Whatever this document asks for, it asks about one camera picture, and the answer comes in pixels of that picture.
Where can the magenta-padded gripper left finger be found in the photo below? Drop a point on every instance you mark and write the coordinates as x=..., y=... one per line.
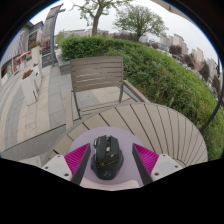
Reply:
x=60, y=166

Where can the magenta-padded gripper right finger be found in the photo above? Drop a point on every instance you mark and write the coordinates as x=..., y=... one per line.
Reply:
x=163, y=166

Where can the black computer mouse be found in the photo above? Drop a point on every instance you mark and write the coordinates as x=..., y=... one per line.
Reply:
x=106, y=158

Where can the lilac mouse pad with wrist rest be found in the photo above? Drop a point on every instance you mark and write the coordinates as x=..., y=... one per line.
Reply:
x=128, y=166

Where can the dark curved umbrella pole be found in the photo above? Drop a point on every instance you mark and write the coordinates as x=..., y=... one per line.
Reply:
x=215, y=111

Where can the white planter box with flowers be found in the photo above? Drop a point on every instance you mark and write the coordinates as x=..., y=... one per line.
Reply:
x=30, y=88

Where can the brown slatted outdoor chair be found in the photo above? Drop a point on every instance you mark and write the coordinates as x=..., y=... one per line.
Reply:
x=96, y=73

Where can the distant apartment buildings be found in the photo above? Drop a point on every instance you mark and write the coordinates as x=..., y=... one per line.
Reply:
x=200, y=56

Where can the tall grey sign pillar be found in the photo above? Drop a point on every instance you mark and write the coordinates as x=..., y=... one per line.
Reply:
x=49, y=36

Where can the round-crowned green tree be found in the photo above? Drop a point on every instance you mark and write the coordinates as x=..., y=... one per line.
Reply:
x=140, y=20

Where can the thin-trunked leaning tree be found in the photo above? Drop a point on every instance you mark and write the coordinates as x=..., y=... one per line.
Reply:
x=96, y=20

